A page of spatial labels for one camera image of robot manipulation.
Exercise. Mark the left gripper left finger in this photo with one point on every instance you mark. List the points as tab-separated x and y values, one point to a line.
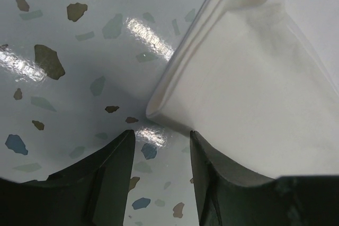
92	191

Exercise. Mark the white t shirt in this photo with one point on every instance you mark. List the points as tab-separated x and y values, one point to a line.
249	82

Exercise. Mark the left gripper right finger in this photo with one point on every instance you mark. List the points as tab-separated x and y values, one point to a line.
228	193

